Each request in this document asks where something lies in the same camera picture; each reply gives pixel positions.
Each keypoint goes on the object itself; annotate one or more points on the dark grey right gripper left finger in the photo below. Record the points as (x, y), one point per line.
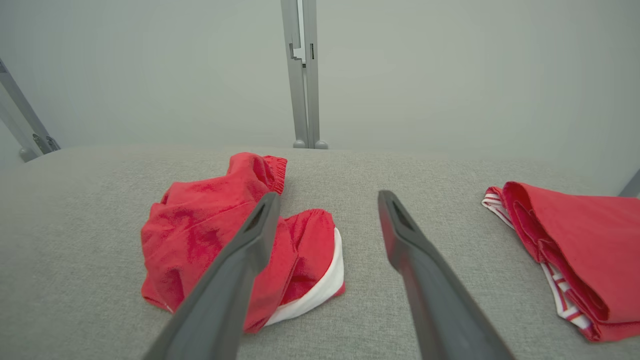
(225, 290)

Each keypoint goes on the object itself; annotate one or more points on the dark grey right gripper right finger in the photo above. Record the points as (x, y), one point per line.
(435, 300)

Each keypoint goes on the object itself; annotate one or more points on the red white-trimmed shorts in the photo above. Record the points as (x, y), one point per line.
(200, 230)

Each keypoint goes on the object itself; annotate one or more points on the red white basketball jersey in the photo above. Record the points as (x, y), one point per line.
(585, 240)

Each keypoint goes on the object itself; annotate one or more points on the grey partition post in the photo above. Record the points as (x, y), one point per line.
(295, 90)
(312, 100)

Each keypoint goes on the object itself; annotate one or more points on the grey frame post edge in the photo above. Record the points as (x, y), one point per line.
(631, 186)

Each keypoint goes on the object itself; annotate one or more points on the grey slanted post with feet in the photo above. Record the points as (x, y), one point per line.
(22, 115)

